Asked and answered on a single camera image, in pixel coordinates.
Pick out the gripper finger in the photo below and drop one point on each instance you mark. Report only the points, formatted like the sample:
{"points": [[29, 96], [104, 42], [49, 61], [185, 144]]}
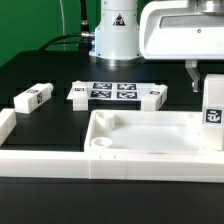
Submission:
{"points": [[191, 68]]}

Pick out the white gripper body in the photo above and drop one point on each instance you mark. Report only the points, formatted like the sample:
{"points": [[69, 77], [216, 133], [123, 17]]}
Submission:
{"points": [[182, 30]]}

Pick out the white desk tabletop tray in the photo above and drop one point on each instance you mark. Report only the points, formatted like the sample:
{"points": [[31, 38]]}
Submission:
{"points": [[147, 132]]}

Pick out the white marker sheet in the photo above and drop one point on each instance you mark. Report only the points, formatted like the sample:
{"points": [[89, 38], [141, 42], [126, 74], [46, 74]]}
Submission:
{"points": [[117, 90]]}

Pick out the white U-shaped fence frame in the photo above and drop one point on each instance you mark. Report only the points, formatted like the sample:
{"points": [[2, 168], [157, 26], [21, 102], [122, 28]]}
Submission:
{"points": [[112, 165]]}

